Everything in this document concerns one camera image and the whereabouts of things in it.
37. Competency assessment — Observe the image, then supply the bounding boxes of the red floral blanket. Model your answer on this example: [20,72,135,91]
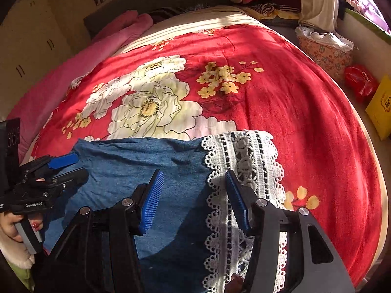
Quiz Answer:
[32,24,382,284]

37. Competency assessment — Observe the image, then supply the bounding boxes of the cream wardrobe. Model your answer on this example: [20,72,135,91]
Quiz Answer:
[0,0,72,120]

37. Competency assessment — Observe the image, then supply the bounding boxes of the left hand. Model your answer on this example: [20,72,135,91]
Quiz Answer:
[0,209,45,245]

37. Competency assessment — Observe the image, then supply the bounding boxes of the red plastic bag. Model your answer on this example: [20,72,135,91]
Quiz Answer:
[344,63,379,105]

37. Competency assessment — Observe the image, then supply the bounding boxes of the blue denim lace-hem pants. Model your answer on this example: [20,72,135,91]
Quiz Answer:
[44,130,285,292]

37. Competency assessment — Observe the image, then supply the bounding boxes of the yellow box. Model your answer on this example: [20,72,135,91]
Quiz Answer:
[365,75,391,140]

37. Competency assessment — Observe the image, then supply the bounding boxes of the pink quilt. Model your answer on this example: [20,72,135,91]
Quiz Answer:
[8,11,153,161]

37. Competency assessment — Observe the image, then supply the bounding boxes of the cream curtain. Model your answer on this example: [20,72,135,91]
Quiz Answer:
[299,0,339,32]

